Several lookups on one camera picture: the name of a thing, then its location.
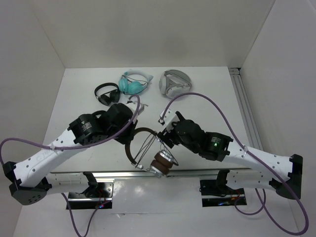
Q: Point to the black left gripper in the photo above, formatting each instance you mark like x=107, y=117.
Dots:
x=129, y=136

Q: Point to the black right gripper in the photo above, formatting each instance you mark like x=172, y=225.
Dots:
x=166, y=135

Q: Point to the brown silver headphones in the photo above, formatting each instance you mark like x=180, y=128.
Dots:
x=153, y=154

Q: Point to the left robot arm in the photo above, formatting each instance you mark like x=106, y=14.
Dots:
x=32, y=179

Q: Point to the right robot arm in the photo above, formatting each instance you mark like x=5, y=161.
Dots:
x=281, y=174

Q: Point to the black Panasonic headphones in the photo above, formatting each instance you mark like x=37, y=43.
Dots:
x=99, y=113

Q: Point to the black folded headphones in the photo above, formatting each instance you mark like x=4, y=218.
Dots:
x=109, y=97

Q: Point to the teal white cat headphones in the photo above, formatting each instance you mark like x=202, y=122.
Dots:
x=130, y=86

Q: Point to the white grey gaming headphones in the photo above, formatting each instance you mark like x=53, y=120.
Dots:
x=174, y=82

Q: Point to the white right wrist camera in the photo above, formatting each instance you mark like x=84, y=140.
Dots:
x=168, y=120

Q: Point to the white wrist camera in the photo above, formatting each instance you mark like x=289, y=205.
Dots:
x=168, y=120
x=136, y=107

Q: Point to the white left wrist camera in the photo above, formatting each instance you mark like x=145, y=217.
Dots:
x=136, y=107

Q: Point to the aluminium front rail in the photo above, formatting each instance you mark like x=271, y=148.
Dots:
x=116, y=175

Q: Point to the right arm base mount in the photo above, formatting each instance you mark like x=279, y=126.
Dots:
x=215, y=192

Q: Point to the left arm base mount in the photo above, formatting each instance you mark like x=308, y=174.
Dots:
x=98, y=194

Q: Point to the aluminium side rail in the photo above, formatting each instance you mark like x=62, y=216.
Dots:
x=244, y=106

